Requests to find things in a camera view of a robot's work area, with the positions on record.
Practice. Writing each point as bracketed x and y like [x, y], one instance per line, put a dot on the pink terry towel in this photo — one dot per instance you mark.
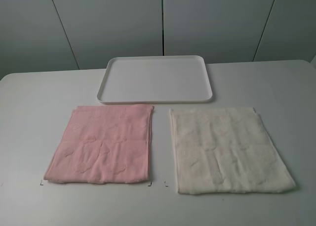
[104, 144]

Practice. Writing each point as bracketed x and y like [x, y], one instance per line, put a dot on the cream white terry towel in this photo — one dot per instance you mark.
[220, 150]

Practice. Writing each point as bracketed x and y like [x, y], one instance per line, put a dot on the white rectangular plastic tray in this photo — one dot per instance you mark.
[155, 79]

